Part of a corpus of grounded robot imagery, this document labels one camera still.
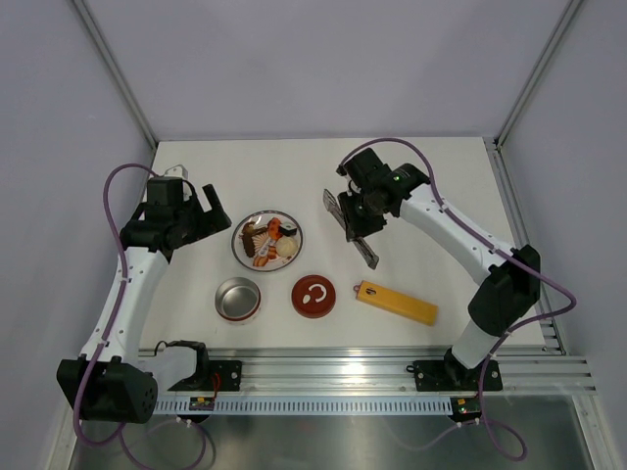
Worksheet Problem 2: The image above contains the red round lunch box lid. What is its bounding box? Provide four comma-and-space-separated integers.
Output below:
291, 274, 337, 319

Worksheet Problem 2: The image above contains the white steamed bun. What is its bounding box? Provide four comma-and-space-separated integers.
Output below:
275, 236, 299, 259

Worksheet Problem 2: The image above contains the aluminium front rail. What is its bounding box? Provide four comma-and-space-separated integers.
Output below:
136, 345, 599, 397

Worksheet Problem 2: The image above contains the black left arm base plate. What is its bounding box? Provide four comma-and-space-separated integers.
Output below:
169, 359, 243, 393

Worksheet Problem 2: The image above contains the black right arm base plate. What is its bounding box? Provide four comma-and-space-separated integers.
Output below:
405, 359, 504, 393

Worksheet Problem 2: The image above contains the orange round food piece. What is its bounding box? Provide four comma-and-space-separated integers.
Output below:
267, 217, 282, 240

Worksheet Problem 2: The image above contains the aluminium frame post right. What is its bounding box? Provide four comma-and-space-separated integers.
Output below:
493, 0, 597, 148

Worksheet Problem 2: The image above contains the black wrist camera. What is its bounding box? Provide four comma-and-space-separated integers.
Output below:
146, 176, 184, 208
336, 148, 391, 192

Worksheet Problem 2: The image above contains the brown food piece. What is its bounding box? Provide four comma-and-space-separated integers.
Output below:
241, 222, 258, 258

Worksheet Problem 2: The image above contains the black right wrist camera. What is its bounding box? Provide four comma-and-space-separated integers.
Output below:
336, 148, 391, 192

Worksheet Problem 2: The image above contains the round steel lunch box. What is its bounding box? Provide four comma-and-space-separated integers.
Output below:
214, 277, 262, 324

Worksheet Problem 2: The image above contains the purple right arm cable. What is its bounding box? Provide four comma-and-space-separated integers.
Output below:
340, 136, 577, 461

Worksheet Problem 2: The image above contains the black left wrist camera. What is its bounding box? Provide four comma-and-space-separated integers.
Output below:
146, 176, 184, 208

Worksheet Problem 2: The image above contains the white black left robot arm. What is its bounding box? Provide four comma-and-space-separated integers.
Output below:
57, 176, 231, 424

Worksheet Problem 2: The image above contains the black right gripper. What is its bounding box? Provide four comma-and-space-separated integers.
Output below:
338, 187, 387, 242

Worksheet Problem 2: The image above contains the yellow cutlery case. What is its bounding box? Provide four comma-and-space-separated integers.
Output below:
354, 281, 438, 326

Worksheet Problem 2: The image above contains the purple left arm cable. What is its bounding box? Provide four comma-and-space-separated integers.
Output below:
72, 163, 217, 466

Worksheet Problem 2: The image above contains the orange shrimp food piece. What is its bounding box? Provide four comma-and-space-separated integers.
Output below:
253, 256, 270, 267

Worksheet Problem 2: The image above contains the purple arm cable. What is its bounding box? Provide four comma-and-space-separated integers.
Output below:
340, 136, 577, 461
72, 163, 217, 466

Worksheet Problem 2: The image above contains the sushi roll piece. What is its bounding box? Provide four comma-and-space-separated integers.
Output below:
279, 222, 298, 236

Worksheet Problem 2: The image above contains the white slotted cable duct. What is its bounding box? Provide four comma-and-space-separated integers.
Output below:
154, 396, 453, 416

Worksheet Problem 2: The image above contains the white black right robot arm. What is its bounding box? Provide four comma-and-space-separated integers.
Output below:
322, 163, 541, 388

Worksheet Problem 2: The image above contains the round food plate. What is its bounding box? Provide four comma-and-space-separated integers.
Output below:
231, 210, 304, 272

